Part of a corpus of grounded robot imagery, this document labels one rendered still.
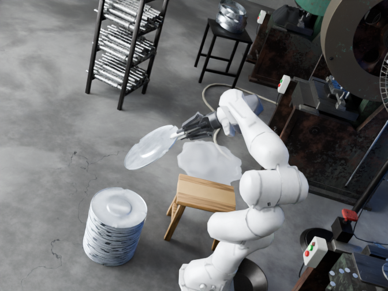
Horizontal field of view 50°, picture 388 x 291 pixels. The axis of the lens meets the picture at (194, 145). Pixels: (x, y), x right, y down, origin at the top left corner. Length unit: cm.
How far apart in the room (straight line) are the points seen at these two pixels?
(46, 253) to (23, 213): 30
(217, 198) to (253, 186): 115
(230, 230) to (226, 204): 90
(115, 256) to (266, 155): 122
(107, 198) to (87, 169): 64
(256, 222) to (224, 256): 34
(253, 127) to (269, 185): 23
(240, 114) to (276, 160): 24
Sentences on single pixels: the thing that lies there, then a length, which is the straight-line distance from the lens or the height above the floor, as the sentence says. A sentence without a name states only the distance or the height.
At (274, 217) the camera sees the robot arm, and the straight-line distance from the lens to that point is 134.
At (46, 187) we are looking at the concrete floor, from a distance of 270.
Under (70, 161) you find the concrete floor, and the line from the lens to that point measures 291.
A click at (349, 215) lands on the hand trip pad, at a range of 204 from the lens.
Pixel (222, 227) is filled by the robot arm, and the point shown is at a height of 82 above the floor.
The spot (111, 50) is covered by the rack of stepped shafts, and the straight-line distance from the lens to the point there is 341.
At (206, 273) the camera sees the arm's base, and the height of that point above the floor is 55.
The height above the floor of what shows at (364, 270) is 78.
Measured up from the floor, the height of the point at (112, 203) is 30.
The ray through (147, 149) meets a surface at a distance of 187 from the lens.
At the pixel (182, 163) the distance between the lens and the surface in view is 293.
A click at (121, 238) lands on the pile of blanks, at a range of 218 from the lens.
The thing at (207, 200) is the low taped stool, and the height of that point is 33.
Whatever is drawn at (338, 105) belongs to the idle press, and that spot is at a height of 73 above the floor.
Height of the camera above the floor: 186
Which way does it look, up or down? 34 degrees down
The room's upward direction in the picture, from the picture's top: 20 degrees clockwise
